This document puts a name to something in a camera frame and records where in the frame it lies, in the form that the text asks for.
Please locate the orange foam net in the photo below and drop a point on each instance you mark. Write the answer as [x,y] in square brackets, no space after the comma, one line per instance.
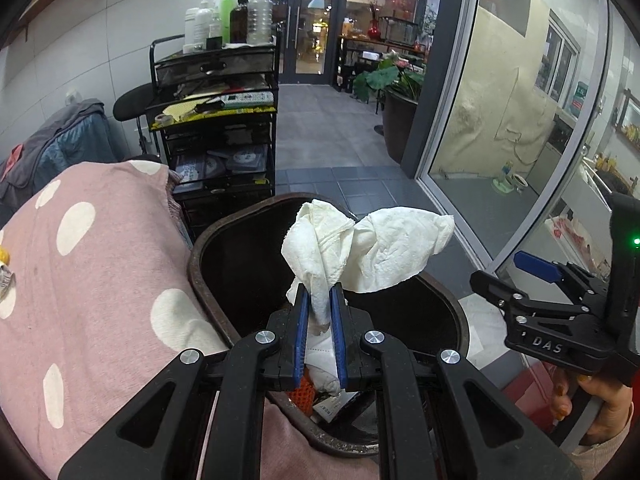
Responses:
[303,392]

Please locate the green pump bottle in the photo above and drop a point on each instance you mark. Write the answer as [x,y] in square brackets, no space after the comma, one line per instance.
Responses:
[230,15]

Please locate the small black box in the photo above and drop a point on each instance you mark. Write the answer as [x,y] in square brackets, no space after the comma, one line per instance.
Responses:
[214,43]

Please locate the potted green plant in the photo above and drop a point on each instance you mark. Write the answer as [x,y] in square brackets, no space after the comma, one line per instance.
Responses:
[395,120]

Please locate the grey cloth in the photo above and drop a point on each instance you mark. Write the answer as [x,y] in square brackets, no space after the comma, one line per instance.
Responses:
[50,132]

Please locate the glass double door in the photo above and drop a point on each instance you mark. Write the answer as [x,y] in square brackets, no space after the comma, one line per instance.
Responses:
[307,30]

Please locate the blue quilted bed cover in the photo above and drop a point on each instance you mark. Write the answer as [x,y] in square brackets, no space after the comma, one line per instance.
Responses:
[80,152]

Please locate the white pump bottle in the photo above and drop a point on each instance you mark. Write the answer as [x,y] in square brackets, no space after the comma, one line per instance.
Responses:
[196,25]

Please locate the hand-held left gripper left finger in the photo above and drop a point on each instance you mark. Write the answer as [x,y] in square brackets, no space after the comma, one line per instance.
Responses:
[301,335]

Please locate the red glossy cabinet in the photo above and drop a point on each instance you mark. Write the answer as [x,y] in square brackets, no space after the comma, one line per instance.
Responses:
[530,385]

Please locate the yellow pad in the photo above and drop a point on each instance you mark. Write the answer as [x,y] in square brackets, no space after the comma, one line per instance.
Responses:
[190,109]

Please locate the white wall socket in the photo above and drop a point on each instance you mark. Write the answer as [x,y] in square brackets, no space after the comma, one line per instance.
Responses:
[72,96]

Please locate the white green flat box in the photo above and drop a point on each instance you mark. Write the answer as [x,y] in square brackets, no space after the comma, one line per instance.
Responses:
[250,100]

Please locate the small yellow wrapper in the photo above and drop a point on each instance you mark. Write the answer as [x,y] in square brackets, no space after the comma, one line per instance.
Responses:
[4,255]

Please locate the brown bottle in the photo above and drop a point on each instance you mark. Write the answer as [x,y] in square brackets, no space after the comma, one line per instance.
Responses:
[239,22]

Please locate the white red patterned bag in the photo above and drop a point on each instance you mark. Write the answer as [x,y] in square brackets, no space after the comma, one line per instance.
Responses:
[575,240]

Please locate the dark brown trash bin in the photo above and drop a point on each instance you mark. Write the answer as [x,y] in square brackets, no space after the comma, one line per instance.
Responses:
[235,260]

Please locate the red vase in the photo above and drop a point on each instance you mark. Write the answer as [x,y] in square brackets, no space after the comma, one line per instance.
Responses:
[374,31]

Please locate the crumpled grey wrapper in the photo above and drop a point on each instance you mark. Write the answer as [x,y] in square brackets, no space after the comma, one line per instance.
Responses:
[6,282]

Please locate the small translucent bottle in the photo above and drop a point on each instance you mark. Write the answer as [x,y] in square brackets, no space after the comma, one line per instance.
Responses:
[215,25]

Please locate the dark display table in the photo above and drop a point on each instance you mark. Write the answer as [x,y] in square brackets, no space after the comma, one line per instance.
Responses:
[370,52]

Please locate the black mesh cart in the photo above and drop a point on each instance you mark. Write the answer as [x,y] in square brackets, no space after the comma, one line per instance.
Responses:
[215,67]

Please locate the person's right hand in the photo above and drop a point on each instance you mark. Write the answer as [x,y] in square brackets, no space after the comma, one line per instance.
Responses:
[612,405]

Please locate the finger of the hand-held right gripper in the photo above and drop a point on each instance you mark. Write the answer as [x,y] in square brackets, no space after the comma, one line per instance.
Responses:
[505,292]
[537,264]

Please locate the white tissue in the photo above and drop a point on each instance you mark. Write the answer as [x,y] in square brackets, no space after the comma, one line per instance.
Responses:
[390,250]

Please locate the person's right forearm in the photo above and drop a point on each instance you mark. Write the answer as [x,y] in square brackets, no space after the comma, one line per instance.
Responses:
[605,455]

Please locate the pink polka-dot blanket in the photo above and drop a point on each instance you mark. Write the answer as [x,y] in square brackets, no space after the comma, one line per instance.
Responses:
[110,280]

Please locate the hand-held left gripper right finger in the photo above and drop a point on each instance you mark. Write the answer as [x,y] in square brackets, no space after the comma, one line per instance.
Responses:
[339,340]

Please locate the black stool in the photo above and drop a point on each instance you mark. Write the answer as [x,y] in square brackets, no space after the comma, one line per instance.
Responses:
[132,102]

